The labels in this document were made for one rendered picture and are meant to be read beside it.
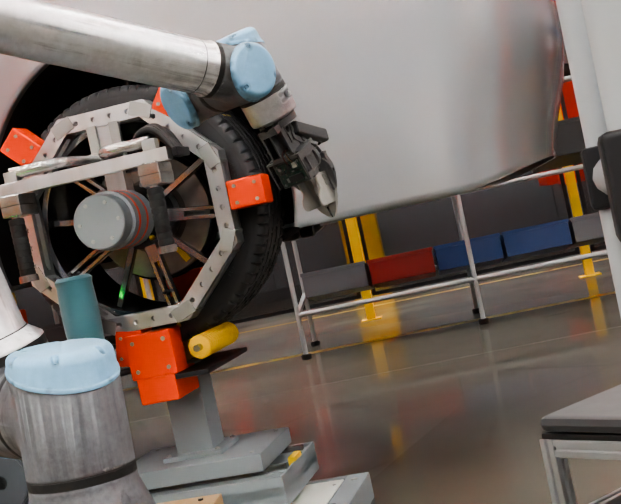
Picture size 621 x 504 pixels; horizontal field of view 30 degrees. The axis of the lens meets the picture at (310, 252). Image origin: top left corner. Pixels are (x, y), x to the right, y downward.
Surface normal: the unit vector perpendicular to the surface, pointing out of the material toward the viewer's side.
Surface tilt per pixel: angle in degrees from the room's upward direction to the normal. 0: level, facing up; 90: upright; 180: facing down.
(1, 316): 88
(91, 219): 90
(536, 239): 83
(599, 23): 90
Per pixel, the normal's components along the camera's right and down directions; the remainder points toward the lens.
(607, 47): -0.76, 0.18
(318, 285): -0.11, -0.07
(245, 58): 0.66, -0.08
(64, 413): 0.17, 0.00
